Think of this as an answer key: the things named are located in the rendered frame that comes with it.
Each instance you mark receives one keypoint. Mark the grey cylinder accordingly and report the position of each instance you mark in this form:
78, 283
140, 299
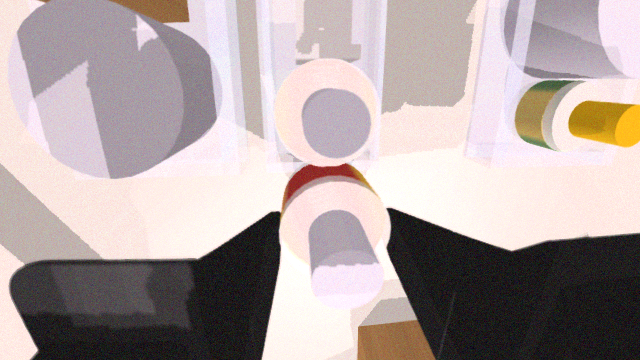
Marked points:
589, 39
107, 91

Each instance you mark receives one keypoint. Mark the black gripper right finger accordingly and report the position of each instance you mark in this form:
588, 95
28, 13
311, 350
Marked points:
480, 301

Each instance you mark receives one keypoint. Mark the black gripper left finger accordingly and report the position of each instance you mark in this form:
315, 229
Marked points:
218, 305

